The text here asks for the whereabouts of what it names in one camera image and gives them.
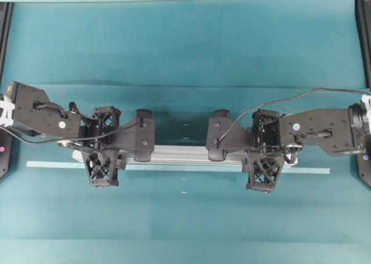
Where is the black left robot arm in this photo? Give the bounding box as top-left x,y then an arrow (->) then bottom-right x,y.
1,82 -> 121,188

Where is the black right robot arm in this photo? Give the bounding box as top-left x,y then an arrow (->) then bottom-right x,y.
243,95 -> 370,193

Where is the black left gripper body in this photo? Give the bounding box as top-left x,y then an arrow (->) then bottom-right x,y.
77,111 -> 119,155

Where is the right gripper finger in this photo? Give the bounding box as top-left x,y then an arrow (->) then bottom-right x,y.
252,109 -> 279,131
242,151 -> 285,192

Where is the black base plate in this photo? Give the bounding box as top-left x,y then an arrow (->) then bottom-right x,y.
1,2 -> 14,178
355,0 -> 370,188

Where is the black camera cable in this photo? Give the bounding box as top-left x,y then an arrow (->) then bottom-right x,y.
0,121 -> 146,145
216,87 -> 371,145

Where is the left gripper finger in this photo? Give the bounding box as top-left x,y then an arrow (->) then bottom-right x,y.
93,106 -> 121,131
82,149 -> 121,188

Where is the black right camera cable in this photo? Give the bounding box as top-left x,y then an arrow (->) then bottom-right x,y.
216,87 -> 371,145

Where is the silver aluminium extrusion rail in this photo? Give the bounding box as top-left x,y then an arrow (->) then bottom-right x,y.
71,144 -> 299,168

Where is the light teal tape strip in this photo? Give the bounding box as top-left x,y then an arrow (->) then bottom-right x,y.
26,161 -> 330,175

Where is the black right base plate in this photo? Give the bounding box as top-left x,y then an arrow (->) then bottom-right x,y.
355,0 -> 370,188

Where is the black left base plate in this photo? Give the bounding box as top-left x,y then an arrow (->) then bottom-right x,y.
1,2 -> 14,178

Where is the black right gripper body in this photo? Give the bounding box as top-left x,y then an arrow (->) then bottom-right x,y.
246,114 -> 285,157

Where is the black left camera cable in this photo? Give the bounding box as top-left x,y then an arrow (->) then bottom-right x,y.
0,121 -> 146,145

